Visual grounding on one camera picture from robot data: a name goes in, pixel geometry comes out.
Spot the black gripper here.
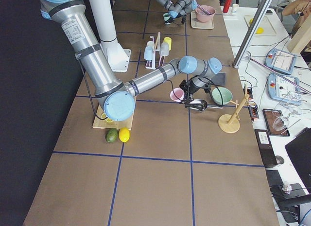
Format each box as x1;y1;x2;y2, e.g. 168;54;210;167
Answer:
164;14;188;25
179;80;209;104

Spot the pink cup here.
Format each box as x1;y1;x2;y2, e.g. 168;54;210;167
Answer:
170;88;184;102

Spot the mint green cup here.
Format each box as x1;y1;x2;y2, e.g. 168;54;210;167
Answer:
163;13;170;24

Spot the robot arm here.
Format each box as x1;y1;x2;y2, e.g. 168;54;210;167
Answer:
156;0;198;25
40;0;222;121

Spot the yellow cup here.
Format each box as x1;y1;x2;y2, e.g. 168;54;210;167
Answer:
163;36;172;51

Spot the grey cup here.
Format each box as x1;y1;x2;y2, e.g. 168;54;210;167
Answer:
159;42;169;56

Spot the cream white cup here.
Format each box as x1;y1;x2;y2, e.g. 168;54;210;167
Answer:
147;41;155;49

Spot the light blue cup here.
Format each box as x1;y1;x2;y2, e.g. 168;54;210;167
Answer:
144;46;153;61

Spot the white paper cup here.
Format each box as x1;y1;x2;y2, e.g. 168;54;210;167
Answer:
231;3;239;13

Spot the beige plastic tray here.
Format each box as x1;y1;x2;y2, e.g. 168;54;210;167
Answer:
190;11;214;30

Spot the pink ribbed bowl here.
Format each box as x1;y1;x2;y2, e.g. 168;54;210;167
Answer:
195;5;216;22

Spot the metal scoop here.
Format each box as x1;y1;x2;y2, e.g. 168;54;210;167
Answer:
184;99;223;112

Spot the grey folded cloth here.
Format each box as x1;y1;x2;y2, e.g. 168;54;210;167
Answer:
211;72;226;87

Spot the mint green bowl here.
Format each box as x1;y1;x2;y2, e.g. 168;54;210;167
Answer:
211;87;233;105

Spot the red bottle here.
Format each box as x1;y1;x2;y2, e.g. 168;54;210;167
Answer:
223;0;232;14

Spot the wooden mug tree stand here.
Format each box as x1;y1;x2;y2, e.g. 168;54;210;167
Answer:
218;87;249;134

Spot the wooden cutting board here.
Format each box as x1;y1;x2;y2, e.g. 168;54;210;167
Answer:
92;106;134;130

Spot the lemon on tray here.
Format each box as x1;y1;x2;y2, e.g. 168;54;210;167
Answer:
256;27;264;35

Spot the whole yellow lemon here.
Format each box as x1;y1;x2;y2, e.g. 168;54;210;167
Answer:
119;127;130;142

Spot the beige tray with lemons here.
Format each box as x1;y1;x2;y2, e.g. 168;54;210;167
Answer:
243;15;276;36

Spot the green avocado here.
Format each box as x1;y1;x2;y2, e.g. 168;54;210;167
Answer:
105;128;119;143

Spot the brown framed tablet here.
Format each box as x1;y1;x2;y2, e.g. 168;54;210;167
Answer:
262;109;290;137

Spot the teach pendant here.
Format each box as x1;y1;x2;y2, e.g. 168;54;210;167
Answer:
267;73;300;102
265;48;298;75

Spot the wine glass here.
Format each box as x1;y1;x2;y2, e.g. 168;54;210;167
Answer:
273;100;301;131

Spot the person in peach shirt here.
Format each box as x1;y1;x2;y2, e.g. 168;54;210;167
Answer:
282;0;311;17

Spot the black laptop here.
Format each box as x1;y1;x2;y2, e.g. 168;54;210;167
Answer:
285;128;311;188

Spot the white wire cup holder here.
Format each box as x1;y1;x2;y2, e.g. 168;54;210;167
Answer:
145;32;166;70

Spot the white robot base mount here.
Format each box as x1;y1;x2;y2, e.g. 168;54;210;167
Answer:
89;0;131;72

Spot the aluminium frame post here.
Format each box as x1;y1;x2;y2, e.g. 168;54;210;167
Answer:
232;0;272;69

